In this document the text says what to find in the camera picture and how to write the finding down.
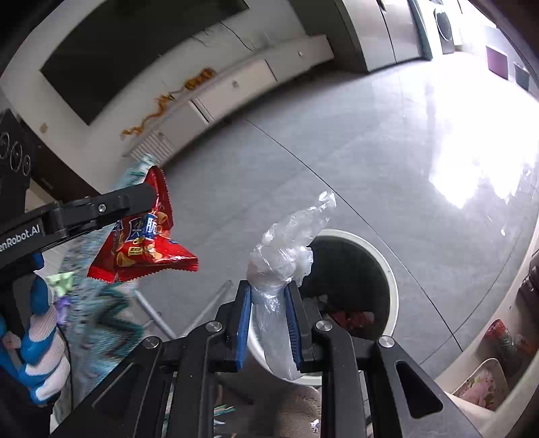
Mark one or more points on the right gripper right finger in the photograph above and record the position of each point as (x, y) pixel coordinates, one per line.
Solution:
(319, 345)

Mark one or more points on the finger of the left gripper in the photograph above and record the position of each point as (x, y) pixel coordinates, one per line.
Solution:
(91, 214)

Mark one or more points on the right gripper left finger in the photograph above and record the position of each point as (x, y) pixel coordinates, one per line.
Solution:
(232, 343)

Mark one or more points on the red snack bag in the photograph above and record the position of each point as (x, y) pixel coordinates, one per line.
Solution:
(141, 245)

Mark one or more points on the clear plastic bag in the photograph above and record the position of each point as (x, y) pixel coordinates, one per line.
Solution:
(283, 256)

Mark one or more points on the white round trash bin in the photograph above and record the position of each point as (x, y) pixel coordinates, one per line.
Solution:
(352, 285)

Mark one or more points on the blue white gloved hand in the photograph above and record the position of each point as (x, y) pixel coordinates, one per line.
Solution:
(34, 362)

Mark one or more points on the green paper scrap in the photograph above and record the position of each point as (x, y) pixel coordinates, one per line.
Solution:
(60, 284)

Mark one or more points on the teal zigzag woven rug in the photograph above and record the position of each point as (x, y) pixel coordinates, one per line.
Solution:
(99, 329)

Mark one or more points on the white low TV cabinet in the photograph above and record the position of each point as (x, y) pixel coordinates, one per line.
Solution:
(197, 111)

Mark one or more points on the golden dragon figurine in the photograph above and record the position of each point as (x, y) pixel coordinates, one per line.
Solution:
(162, 103)

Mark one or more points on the golden tiger figurine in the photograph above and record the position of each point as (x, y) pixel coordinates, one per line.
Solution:
(202, 77)

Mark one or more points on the purple small bin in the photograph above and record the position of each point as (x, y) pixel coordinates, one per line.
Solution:
(497, 62)

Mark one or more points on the teal small bin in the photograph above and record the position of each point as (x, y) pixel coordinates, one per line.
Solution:
(522, 76)

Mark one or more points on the white front-load washing machine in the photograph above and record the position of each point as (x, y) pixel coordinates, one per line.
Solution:
(444, 27)

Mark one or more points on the large black wall television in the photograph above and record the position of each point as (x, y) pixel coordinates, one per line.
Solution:
(118, 40)

